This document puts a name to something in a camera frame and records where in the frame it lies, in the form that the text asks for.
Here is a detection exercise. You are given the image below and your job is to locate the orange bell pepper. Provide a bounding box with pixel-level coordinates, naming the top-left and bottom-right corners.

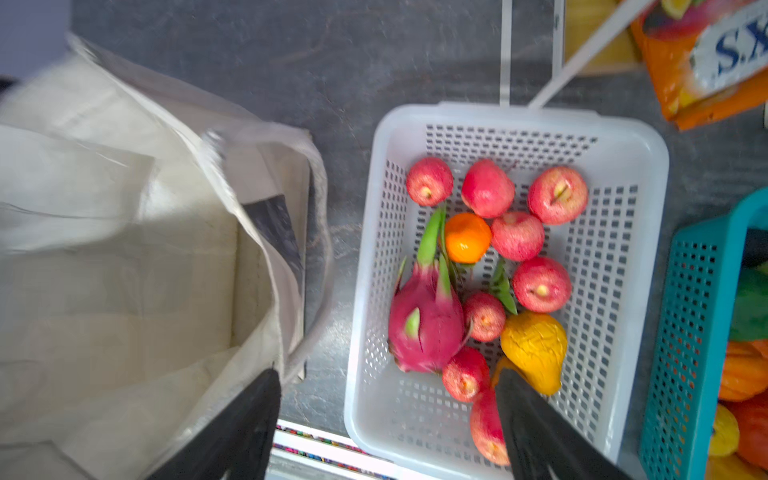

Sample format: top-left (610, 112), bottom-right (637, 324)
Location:
top-left (718, 341), bottom-right (767, 402)

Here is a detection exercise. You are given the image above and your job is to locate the yellow orange squash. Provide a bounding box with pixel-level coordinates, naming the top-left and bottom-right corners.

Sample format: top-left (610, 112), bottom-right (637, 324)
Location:
top-left (705, 455), bottom-right (767, 480)

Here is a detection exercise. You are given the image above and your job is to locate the yellow lemon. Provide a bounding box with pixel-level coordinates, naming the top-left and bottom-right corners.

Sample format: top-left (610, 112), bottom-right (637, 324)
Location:
top-left (708, 404), bottom-right (740, 457)

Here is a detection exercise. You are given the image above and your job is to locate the orange Fox's candy bag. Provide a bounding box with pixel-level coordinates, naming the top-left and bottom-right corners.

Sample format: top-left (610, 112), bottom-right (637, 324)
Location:
top-left (630, 0), bottom-right (767, 131)

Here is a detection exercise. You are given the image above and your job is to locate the pink dragon fruit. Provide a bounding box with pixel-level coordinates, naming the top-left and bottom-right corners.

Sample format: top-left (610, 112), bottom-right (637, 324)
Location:
top-left (388, 206), bottom-right (470, 373)

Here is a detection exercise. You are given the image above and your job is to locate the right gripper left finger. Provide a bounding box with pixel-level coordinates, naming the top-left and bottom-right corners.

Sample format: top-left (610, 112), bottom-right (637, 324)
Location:
top-left (149, 369), bottom-right (281, 479)

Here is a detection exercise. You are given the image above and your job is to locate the green bell pepper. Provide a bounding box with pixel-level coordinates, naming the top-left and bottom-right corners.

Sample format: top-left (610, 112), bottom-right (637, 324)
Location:
top-left (729, 262), bottom-right (767, 342)

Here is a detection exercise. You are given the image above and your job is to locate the red tomato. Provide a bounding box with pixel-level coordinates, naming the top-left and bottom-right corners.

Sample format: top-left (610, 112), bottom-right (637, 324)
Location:
top-left (727, 391), bottom-right (768, 470)

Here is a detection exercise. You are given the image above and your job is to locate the cream canvas grocery bag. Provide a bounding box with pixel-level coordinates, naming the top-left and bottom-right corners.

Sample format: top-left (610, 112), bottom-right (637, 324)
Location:
top-left (1, 36), bottom-right (334, 479)

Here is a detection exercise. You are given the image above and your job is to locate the white plastic fruit basket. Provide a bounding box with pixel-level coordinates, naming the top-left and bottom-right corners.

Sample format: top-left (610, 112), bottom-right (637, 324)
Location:
top-left (343, 101), bottom-right (671, 480)

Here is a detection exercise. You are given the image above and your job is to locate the red apple small middle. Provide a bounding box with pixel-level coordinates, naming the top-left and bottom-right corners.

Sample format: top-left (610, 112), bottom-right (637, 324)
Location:
top-left (463, 291), bottom-right (506, 342)

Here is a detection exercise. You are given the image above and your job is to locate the purple eggplant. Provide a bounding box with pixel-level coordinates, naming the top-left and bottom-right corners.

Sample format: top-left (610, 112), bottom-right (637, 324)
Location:
top-left (741, 228), bottom-right (768, 268)

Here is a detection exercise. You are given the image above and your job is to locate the yellow pear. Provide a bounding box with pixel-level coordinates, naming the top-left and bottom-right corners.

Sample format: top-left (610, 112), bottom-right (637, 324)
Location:
top-left (491, 311), bottom-right (568, 396)

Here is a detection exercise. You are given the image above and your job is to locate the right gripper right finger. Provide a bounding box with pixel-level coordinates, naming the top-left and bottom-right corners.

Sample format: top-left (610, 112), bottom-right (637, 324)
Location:
top-left (495, 369), bottom-right (628, 479)

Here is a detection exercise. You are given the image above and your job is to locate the orange tangerine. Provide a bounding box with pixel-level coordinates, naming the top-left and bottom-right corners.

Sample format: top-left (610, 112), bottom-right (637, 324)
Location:
top-left (445, 212), bottom-right (492, 264)

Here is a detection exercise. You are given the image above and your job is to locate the white wire two-tier shelf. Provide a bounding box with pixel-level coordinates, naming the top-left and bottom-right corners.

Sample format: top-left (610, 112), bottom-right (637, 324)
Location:
top-left (499, 0), bottom-right (661, 110)

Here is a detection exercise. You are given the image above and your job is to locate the teal plastic vegetable basket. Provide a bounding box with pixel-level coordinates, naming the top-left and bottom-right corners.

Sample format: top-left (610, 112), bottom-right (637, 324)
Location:
top-left (639, 189), bottom-right (767, 479)

